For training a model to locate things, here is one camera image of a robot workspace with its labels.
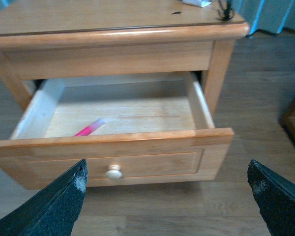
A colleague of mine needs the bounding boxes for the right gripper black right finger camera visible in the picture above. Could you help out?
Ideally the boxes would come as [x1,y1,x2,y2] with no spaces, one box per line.
[247,159,295,236]

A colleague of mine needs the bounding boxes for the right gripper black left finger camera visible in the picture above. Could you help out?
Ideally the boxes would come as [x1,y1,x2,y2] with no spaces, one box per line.
[0,159,88,236]

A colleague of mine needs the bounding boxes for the pink marker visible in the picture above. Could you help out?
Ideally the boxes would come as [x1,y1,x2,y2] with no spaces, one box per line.
[74,118,113,137]

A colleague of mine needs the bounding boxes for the wooden drawer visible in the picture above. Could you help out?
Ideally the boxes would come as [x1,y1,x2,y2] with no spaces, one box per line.
[0,72,234,189]

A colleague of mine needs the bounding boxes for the wooden nightstand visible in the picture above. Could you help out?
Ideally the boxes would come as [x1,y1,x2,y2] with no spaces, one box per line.
[0,0,249,113]

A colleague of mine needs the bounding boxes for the grey pleated curtain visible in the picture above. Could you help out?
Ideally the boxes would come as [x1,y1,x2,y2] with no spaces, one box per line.
[232,0,295,35]

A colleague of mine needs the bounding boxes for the white paper on nightstand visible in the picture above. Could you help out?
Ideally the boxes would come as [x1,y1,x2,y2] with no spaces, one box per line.
[182,0,212,8]

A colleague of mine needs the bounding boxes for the black cable on nightstand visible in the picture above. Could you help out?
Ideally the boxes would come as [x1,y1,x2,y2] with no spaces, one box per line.
[216,0,235,21]

